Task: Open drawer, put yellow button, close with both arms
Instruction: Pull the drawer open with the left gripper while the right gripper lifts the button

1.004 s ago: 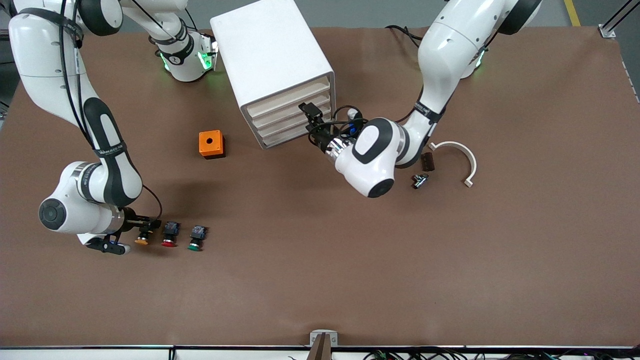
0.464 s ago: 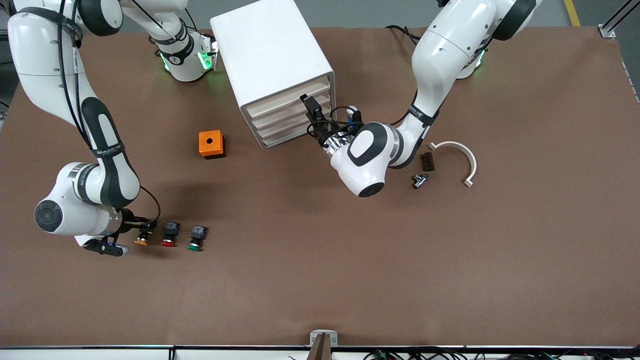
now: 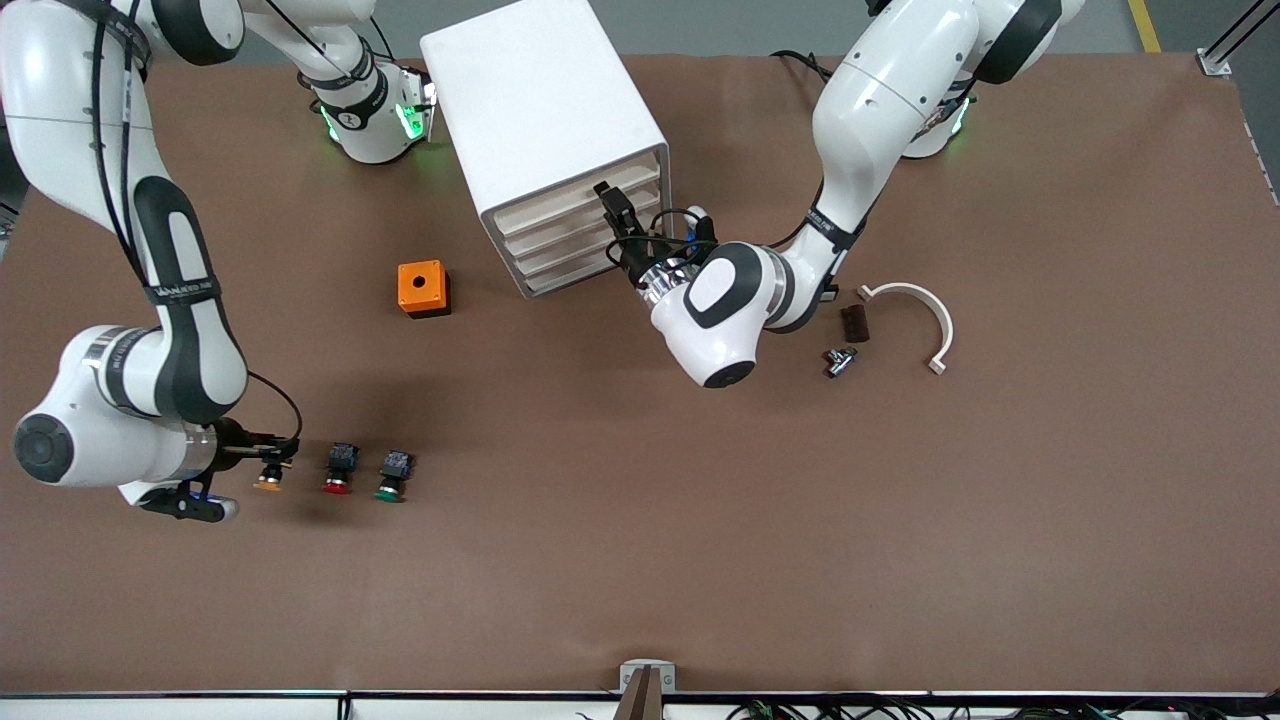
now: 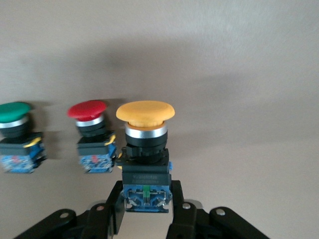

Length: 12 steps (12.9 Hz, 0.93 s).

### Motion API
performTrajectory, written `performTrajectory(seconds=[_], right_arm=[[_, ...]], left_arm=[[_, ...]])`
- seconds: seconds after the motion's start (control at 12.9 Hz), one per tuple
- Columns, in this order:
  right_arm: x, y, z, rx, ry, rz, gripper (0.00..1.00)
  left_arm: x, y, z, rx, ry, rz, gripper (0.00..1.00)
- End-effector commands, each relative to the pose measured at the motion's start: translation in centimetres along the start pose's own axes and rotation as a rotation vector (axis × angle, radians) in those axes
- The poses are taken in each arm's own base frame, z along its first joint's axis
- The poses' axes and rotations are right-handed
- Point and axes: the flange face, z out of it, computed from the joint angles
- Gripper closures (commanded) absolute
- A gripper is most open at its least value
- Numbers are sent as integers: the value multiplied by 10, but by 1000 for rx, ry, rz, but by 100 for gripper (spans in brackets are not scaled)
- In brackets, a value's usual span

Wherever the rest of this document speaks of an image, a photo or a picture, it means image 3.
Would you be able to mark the brown terminal block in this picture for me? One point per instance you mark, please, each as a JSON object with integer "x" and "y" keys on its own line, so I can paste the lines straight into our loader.
{"x": 856, "y": 324}

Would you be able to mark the orange box with hole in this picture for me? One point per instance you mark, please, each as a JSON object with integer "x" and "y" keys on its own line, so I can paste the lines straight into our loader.
{"x": 420, "y": 284}

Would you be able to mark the red push button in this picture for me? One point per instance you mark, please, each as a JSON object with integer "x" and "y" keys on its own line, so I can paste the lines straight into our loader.
{"x": 343, "y": 458}

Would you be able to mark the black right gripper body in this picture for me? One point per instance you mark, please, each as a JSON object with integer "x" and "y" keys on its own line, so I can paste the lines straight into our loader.
{"x": 232, "y": 440}

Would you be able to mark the green push button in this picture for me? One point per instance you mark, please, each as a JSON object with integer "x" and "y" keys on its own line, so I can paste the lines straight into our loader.
{"x": 397, "y": 465}

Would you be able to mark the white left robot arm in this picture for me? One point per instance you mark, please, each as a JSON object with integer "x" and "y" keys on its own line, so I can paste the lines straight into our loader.
{"x": 880, "y": 80}

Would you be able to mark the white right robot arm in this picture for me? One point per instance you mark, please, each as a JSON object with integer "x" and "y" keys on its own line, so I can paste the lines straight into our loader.
{"x": 180, "y": 300}

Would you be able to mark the aluminium frame profile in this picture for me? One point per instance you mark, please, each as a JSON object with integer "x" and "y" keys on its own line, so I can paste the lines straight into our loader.
{"x": 1215, "y": 62}

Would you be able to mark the white curved plastic bracket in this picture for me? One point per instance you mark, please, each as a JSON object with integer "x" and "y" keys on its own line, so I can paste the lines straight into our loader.
{"x": 930, "y": 300}

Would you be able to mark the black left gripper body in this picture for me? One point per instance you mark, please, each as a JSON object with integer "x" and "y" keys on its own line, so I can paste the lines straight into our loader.
{"x": 634, "y": 259}

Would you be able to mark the yellow push button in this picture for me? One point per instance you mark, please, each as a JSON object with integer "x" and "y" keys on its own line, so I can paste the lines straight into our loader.
{"x": 268, "y": 482}

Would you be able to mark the silver metal key switch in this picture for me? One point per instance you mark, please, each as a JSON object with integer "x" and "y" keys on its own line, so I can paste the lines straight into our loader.
{"x": 842, "y": 361}

